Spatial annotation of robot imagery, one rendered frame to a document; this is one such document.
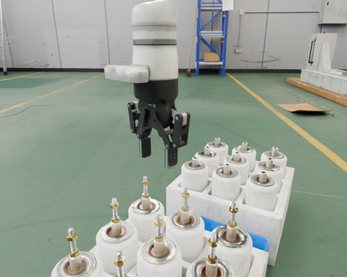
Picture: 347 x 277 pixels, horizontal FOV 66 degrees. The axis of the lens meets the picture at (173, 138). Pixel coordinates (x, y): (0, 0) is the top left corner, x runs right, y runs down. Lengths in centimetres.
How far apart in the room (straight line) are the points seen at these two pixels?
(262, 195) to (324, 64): 390
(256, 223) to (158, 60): 63
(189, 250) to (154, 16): 51
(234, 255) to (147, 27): 48
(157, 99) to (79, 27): 661
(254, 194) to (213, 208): 14
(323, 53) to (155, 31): 438
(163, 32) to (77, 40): 663
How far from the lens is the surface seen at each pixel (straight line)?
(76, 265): 60
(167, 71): 42
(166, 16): 43
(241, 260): 65
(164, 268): 59
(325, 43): 479
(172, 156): 46
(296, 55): 700
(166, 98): 43
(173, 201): 98
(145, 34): 42
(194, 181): 94
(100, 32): 685
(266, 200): 89
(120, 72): 41
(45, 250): 108
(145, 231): 73
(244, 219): 90
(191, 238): 67
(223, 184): 90
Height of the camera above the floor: 67
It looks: 20 degrees down
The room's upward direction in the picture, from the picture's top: straight up
